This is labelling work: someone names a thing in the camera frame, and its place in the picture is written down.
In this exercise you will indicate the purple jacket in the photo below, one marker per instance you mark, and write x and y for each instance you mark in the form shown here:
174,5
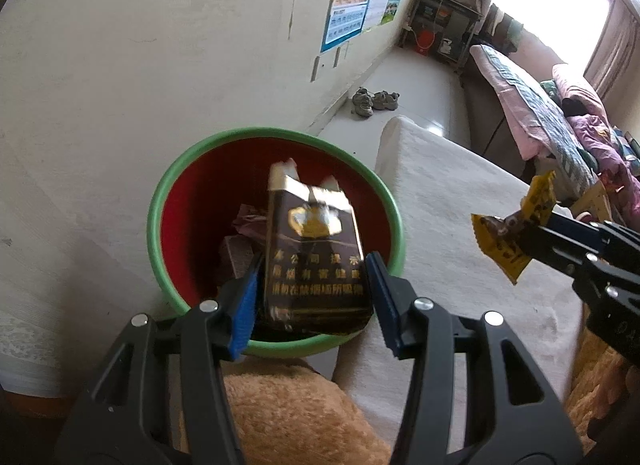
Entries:
605,150

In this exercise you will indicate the white towel mat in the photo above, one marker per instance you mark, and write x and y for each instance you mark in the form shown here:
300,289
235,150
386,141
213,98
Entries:
450,185

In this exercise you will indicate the orange plush blanket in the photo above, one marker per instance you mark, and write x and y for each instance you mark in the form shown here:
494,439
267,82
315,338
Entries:
290,410

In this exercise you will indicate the bed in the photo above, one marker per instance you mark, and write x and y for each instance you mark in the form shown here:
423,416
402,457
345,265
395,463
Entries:
485,105

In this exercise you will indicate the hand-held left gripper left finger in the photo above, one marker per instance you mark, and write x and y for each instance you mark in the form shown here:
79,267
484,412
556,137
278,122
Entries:
245,315

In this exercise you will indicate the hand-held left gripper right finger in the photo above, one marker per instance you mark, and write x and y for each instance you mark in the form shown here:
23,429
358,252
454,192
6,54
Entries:
385,305

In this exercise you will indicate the light wooden frame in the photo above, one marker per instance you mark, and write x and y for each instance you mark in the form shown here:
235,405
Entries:
595,202

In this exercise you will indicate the red bin with green rim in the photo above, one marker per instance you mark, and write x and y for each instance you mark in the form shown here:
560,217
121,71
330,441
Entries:
200,195

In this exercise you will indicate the dark hanging clothes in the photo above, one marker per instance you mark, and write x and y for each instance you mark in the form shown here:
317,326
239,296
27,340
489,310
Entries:
502,27

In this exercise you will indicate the red bucket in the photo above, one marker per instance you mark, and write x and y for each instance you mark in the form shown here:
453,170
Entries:
424,41

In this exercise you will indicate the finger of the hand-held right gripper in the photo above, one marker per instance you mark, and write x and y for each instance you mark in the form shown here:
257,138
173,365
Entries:
560,250
590,232

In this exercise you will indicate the pink pillow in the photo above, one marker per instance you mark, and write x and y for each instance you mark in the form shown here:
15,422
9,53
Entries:
580,87

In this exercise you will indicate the bright window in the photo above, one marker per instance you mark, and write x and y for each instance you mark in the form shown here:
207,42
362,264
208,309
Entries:
555,5

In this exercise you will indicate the yellow snack wrapper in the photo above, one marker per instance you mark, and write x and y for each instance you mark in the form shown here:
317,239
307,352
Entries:
505,245

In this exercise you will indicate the white wall socket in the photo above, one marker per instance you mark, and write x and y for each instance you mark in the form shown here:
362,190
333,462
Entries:
336,57
315,70

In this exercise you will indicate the dark brown cigarette pack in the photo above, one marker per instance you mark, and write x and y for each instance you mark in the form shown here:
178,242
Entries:
315,270

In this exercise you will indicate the metal shelf table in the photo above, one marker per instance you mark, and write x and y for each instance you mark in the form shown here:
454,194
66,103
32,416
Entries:
450,20

